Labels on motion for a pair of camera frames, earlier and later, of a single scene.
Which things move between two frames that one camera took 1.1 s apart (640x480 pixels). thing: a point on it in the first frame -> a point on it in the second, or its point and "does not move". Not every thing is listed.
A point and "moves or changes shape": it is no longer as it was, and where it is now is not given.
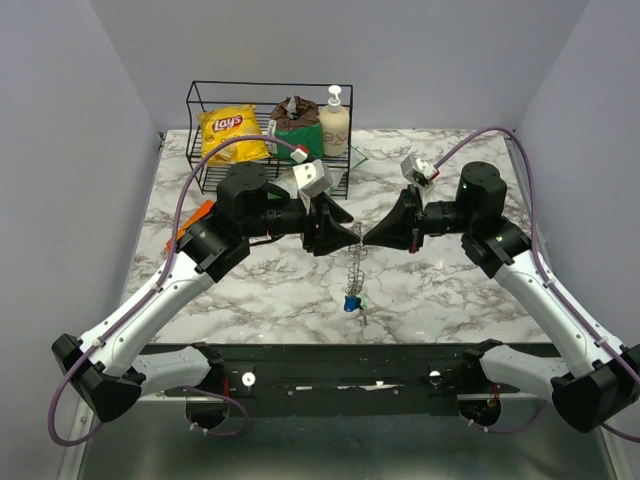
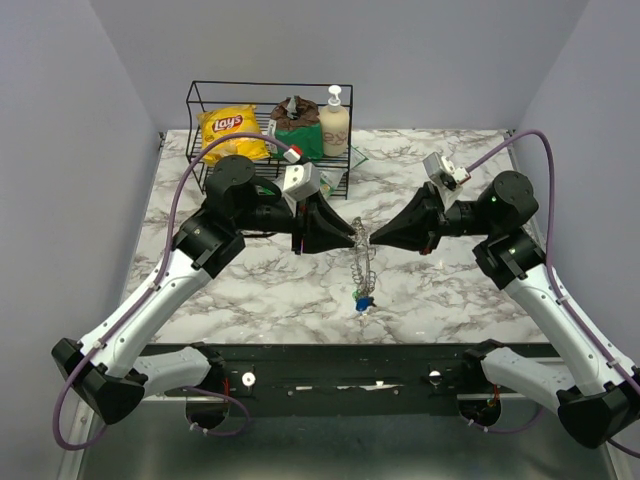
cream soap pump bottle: x=334 y=125 does not move
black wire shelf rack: x=303 y=128 does not move
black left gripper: x=329 y=236 does not move
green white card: x=356 y=157 does not move
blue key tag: x=350 y=303 -> x=363 y=302
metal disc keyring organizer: x=356 y=269 moves or changes shape
